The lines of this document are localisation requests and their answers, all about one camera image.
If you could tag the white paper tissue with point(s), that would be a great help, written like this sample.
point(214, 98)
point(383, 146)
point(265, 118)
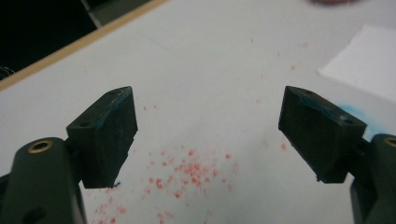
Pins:
point(367, 62)

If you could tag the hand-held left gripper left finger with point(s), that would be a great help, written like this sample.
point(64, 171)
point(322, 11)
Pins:
point(106, 146)

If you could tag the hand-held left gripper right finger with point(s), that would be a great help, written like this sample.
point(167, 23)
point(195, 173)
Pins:
point(317, 137)

